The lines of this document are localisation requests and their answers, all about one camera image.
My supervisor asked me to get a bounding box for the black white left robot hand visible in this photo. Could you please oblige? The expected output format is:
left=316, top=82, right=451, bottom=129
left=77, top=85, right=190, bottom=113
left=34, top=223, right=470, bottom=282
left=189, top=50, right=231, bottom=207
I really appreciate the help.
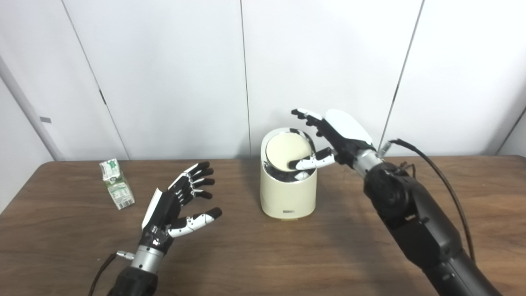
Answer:
left=141, top=162, right=223, bottom=253

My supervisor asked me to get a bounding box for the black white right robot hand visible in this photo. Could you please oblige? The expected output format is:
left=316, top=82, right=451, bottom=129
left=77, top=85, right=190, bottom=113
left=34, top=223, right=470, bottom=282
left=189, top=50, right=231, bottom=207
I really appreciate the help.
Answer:
left=289, top=108, right=376, bottom=171

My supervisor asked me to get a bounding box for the green white milk carton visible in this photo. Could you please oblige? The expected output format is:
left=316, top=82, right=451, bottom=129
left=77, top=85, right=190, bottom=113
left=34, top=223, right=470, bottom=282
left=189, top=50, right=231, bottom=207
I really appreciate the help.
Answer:
left=99, top=159, right=135, bottom=210

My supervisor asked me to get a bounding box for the cream round bin lid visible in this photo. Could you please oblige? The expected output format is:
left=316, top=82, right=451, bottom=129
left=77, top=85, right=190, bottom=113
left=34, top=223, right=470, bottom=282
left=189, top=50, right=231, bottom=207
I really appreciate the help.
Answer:
left=265, top=132, right=314, bottom=171

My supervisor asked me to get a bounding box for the cream-colored round bin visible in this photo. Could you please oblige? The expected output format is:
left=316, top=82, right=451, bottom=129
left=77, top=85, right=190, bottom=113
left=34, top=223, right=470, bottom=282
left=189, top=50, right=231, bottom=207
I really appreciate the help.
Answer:
left=260, top=127, right=318, bottom=221

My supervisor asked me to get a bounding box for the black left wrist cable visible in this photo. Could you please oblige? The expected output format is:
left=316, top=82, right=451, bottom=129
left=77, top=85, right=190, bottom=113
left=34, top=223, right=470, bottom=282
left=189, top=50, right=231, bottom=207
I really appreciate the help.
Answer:
left=88, top=251, right=134, bottom=296

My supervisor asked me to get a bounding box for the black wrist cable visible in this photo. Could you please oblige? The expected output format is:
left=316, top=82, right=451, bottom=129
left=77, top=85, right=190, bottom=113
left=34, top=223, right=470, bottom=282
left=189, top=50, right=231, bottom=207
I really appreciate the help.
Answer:
left=378, top=139, right=476, bottom=264
left=88, top=251, right=134, bottom=296

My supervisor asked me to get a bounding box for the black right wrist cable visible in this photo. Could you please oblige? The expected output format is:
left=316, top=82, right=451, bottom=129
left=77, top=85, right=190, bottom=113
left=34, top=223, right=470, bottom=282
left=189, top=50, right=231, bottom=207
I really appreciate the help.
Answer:
left=378, top=139, right=476, bottom=264

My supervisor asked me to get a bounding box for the gray wall corner trim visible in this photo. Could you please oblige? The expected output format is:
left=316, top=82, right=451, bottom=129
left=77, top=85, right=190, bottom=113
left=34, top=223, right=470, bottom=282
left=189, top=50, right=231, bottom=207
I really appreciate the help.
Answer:
left=0, top=53, right=65, bottom=161

